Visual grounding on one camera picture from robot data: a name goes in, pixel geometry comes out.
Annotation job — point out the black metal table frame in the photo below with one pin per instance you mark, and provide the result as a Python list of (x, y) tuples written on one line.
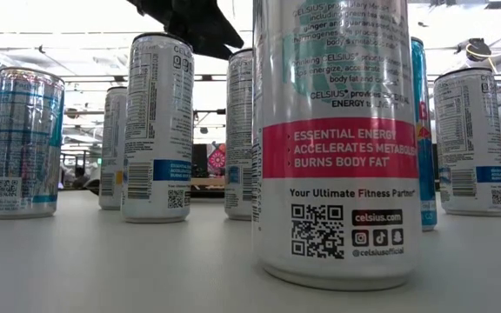
[(215, 193)]

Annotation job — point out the silver blue Red Bull can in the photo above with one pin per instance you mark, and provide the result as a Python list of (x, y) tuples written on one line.
[(426, 165), (24, 143)]

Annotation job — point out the wooden shelf board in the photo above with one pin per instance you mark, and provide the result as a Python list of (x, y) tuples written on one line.
[(207, 181)]

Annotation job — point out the white Celsius can blue band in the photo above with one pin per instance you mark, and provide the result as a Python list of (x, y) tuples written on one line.
[(470, 143), (238, 130), (157, 130)]

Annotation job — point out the white Celsius can pink band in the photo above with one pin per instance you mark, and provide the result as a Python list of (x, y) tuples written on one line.
[(337, 148)]

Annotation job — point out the white Celsius can yellow band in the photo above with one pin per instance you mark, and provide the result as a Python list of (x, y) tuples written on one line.
[(111, 143)]

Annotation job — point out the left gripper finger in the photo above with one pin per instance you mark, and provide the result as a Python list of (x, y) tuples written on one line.
[(202, 43), (215, 26)]

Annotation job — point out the person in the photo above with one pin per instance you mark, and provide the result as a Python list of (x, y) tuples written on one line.
[(80, 177)]

